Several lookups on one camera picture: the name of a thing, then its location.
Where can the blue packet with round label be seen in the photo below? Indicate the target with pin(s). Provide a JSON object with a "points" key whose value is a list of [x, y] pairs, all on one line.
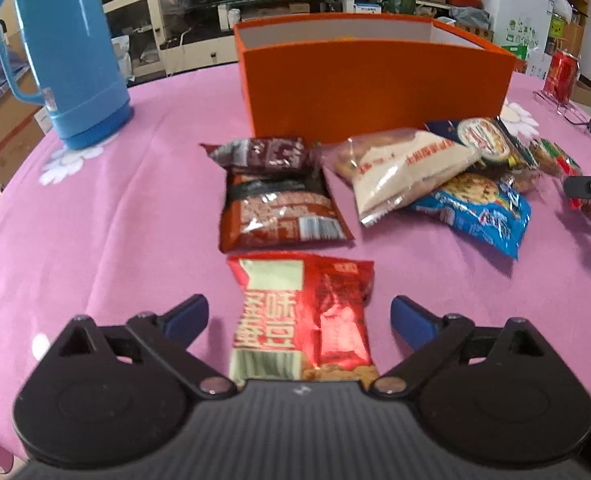
{"points": [[480, 137]]}

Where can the clear brown nut packet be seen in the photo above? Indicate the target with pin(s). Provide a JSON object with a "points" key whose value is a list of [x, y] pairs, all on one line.
{"points": [[523, 180]]}

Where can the clear-framed eyeglasses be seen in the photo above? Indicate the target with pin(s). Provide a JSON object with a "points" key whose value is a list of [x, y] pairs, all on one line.
{"points": [[570, 112]]}

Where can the pink floral tablecloth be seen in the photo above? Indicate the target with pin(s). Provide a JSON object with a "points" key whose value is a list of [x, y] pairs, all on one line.
{"points": [[100, 220]]}

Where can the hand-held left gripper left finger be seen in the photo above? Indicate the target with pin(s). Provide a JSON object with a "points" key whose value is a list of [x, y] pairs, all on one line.
{"points": [[188, 317]]}

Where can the clear white pastry packet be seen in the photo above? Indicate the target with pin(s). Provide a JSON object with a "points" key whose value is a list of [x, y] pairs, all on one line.
{"points": [[400, 170]]}

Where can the brown snack bag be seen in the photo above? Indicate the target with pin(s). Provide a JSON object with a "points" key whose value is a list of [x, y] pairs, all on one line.
{"points": [[280, 210]]}

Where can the blue thermos jug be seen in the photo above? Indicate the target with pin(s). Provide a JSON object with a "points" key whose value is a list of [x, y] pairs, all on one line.
{"points": [[70, 60]]}

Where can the orange cardboard box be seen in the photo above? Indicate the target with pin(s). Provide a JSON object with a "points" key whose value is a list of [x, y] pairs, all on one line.
{"points": [[375, 90]]}

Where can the red snack bag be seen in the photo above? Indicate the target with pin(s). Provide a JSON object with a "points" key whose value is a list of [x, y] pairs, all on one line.
{"points": [[335, 310]]}

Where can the blue cookie packet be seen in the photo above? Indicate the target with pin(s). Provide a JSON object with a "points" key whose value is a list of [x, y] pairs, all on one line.
{"points": [[480, 210]]}

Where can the large brown cardboard box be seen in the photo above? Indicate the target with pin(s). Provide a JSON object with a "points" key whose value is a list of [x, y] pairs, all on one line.
{"points": [[5, 140]]}

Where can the red soda can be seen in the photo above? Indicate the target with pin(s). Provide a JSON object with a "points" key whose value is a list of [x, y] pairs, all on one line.
{"points": [[561, 77]]}

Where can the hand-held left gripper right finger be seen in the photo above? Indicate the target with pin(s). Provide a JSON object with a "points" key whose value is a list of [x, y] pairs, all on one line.
{"points": [[415, 322]]}

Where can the glass television stand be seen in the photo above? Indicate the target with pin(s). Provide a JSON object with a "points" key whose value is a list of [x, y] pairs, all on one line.
{"points": [[200, 52]]}

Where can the dark brown chocolate packet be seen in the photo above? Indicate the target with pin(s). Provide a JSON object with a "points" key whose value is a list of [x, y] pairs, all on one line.
{"points": [[265, 152]]}

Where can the white glass-door cabinet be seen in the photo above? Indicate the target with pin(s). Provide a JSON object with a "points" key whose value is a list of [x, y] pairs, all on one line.
{"points": [[135, 30]]}

